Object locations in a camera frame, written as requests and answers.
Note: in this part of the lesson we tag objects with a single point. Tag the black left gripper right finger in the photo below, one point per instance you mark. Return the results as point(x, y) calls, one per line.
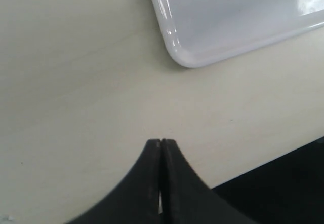
point(185, 197)

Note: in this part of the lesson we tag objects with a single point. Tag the white plastic tray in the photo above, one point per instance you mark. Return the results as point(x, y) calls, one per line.
point(198, 33)

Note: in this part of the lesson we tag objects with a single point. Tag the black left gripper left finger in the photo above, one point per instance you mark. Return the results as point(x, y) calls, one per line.
point(136, 198)

